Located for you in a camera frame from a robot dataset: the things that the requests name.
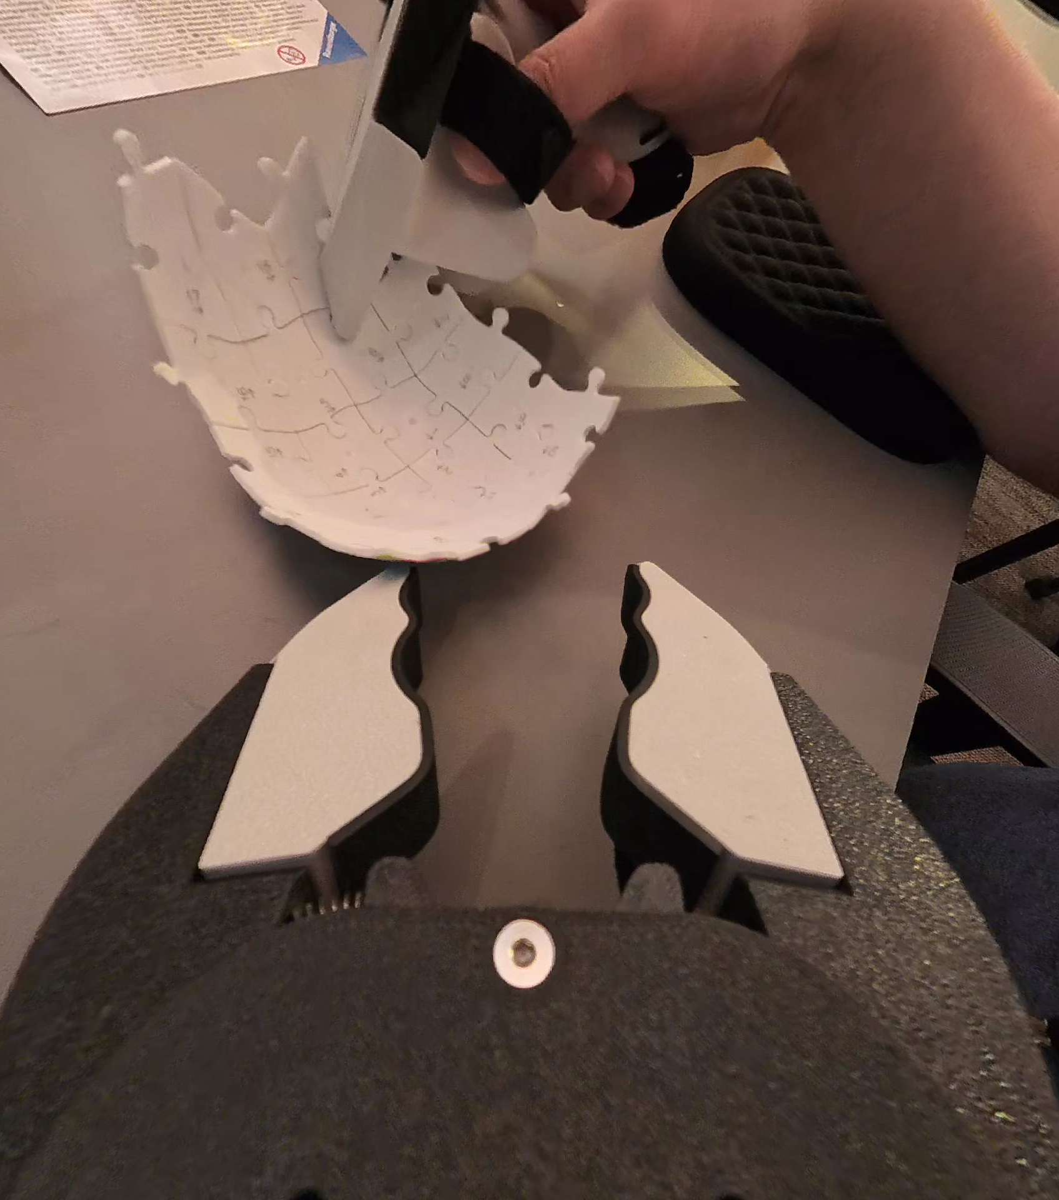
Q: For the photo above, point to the person's right hand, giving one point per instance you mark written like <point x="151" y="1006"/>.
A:
<point x="717" y="65"/>

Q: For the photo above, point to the person's right forearm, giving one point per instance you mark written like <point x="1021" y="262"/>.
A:
<point x="980" y="243"/>

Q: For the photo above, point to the black chair armrest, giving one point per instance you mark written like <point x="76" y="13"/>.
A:
<point x="811" y="300"/>

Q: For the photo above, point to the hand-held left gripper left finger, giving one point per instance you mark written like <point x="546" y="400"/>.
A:
<point x="323" y="749"/>

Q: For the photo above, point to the white instruction leaflet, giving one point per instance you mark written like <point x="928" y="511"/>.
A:
<point x="137" y="38"/>

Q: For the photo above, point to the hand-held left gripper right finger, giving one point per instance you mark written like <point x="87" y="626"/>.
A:
<point x="728" y="749"/>

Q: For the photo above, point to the assembled white puzzle section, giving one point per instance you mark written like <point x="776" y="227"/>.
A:
<point x="380" y="412"/>

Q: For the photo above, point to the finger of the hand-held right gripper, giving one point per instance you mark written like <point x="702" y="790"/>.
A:
<point x="370" y="188"/>
<point x="474" y="224"/>

